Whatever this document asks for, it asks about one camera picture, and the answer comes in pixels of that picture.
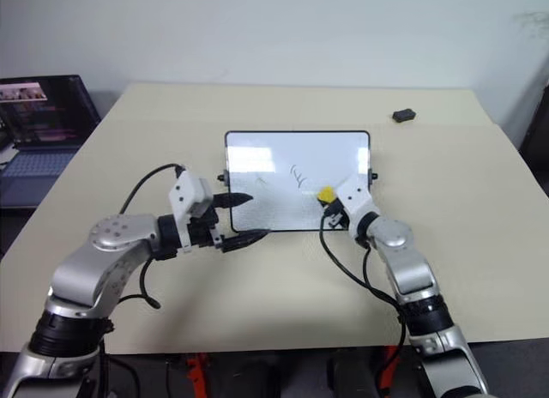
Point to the black-framed whiteboard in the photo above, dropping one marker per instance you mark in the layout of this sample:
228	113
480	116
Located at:
266	158

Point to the orange strut under table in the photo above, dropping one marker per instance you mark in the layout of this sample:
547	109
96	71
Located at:
198	374
389	368

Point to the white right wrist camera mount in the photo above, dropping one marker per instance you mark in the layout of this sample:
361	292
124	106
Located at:
356	196

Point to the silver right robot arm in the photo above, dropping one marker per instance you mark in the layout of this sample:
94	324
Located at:
412	265

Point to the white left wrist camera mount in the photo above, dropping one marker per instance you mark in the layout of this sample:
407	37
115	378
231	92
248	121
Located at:
188	194

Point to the open laptop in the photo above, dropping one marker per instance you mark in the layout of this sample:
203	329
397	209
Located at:
43	115

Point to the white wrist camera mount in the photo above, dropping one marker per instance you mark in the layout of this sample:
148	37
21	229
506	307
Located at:
188	194
356	196

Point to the small black box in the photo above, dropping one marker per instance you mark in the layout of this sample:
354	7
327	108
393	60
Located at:
404	115

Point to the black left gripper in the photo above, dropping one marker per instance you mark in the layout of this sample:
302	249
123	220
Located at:
201	233

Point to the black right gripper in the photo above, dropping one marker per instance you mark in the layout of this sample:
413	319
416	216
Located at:
333	210

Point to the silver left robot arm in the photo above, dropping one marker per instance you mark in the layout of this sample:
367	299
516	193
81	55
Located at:
107	237

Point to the yellow eraser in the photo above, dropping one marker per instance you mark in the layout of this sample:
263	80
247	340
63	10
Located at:
327	194

